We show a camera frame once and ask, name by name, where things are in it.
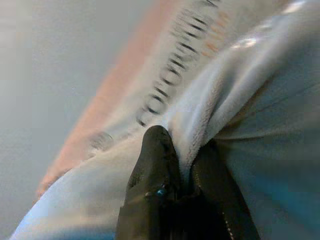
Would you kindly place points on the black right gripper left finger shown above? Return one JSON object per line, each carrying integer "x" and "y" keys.
{"x": 150, "y": 175}

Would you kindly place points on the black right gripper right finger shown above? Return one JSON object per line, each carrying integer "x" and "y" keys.
{"x": 220, "y": 205}

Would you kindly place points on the white fleece blanket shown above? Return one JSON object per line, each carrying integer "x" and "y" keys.
{"x": 225, "y": 100}

